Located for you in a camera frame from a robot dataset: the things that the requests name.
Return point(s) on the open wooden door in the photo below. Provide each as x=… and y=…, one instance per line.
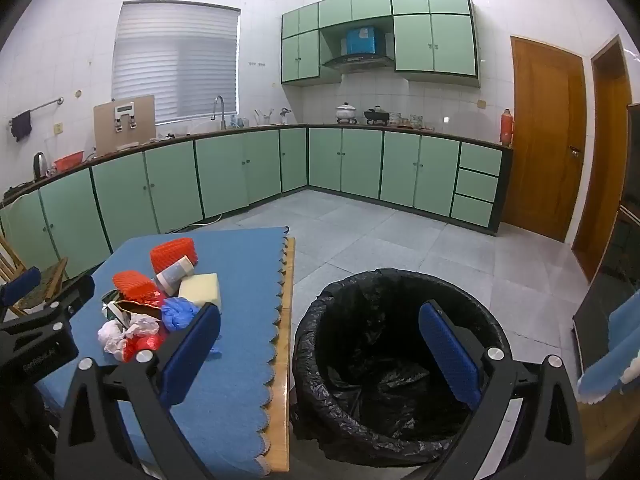
x=605, y=160

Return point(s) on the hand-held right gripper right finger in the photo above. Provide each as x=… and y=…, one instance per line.
x=450, y=355

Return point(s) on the electric kettle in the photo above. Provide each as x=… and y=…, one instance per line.
x=39, y=166

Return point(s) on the green base cabinets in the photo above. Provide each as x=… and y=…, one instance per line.
x=350, y=160

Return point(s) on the shiny red wrapper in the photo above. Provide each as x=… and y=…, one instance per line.
x=142, y=346

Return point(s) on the blue scalloped table mat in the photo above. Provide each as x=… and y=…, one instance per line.
x=240, y=285

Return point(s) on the white window blind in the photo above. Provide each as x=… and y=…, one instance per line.
x=175, y=60

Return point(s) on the metal faucet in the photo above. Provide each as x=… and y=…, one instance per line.
x=220, y=105

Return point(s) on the dark towel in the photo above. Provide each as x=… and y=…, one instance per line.
x=21, y=126

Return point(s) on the red foam net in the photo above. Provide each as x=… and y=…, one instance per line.
x=132, y=285
x=172, y=254

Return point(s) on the brown cardboard board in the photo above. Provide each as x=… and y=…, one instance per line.
x=102, y=130

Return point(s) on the black glass cabinet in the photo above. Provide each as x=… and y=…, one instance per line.
x=615, y=260

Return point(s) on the wooden chair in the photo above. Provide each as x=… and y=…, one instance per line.
x=10, y=260

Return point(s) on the silver paper cup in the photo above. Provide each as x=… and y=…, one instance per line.
x=172, y=276

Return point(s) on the range hood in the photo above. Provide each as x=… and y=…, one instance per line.
x=357, y=61

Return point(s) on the white cooking pot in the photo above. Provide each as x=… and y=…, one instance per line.
x=345, y=111

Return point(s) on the green and white carton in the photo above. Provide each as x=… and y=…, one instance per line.
x=112, y=310

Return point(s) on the round bin with black bag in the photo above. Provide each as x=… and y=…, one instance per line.
x=360, y=340

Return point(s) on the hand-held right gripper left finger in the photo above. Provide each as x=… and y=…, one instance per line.
x=190, y=352

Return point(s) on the closed wooden door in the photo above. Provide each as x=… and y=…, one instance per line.
x=542, y=135

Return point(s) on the black wok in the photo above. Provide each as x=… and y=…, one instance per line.
x=376, y=116

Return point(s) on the red basin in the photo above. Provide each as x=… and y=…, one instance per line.
x=67, y=161

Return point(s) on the blue box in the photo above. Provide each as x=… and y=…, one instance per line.
x=364, y=40

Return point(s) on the metal towel rail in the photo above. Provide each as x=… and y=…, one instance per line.
x=45, y=106

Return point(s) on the crumpled white plastic wrapper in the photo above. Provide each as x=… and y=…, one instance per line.
x=142, y=324

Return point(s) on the crumpled white tissue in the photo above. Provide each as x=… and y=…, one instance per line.
x=110, y=334

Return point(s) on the wooden table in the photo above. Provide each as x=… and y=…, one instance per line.
x=286, y=310

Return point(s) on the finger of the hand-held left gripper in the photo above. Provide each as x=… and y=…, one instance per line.
x=20, y=285
x=75, y=292

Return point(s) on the pale yellow sponge block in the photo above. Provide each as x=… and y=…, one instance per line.
x=200, y=287

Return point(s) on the green wall cabinets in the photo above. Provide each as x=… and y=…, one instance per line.
x=430, y=42

